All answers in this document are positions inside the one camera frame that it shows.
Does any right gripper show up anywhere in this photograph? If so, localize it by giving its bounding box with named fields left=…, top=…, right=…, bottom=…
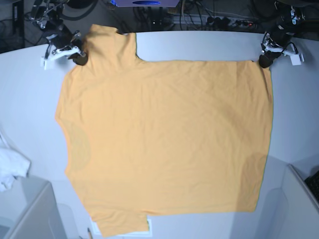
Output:
left=46, top=25, right=88, bottom=66

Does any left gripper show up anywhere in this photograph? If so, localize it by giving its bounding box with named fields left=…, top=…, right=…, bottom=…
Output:
left=258, top=25, right=292, bottom=68

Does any orange T-shirt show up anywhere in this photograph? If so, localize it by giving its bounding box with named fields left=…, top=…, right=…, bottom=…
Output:
left=55, top=25, right=273, bottom=237

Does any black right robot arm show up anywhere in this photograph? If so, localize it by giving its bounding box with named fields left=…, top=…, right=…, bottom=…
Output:
left=27, top=0, right=88, bottom=69

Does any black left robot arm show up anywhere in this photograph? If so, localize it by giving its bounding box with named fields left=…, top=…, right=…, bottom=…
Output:
left=258, top=6, right=304, bottom=68

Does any purple box with blue oval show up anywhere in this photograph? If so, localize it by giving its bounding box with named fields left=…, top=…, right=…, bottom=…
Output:
left=114, top=0, right=179, bottom=7

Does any white crumpled cloth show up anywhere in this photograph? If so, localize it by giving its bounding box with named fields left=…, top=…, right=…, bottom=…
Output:
left=0, top=129, right=31, bottom=192

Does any black keyboard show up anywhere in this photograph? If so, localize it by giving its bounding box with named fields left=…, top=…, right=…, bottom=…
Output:
left=305, top=171, right=319, bottom=200

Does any grey bin right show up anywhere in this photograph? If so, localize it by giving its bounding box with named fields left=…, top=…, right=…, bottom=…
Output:
left=255, top=165, right=319, bottom=239

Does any grey bin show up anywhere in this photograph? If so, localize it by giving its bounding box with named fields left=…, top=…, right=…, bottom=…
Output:
left=255, top=165, right=319, bottom=239
left=0, top=177, right=67, bottom=239

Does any grey bin left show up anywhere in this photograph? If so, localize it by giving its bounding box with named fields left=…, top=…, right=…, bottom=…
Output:
left=0, top=177, right=67, bottom=239

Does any pencil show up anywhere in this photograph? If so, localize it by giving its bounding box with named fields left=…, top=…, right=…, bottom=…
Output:
left=87, top=228, right=93, bottom=239

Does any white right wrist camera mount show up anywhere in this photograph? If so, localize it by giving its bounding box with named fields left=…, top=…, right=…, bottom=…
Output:
left=40, top=47, right=82, bottom=70

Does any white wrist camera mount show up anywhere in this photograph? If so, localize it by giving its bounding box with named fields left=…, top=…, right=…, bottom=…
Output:
left=265, top=42, right=305, bottom=66
left=40, top=47, right=82, bottom=70

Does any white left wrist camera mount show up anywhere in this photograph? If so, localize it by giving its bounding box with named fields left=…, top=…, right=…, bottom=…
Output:
left=265, top=42, right=305, bottom=66

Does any power strip with cables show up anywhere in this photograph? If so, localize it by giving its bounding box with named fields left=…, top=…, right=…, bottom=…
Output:
left=170, top=13, right=257, bottom=30

